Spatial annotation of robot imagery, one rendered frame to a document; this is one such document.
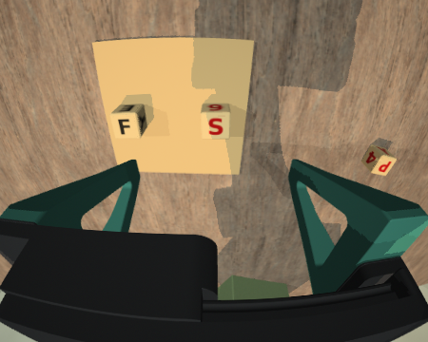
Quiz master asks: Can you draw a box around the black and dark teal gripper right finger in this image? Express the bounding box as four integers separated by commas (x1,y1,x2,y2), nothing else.
288,159,428,295

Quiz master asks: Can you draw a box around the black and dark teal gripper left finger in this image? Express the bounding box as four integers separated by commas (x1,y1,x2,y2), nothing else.
0,160,140,232

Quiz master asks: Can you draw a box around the light orange mat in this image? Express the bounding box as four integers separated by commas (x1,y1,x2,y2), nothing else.
92,37,254,175

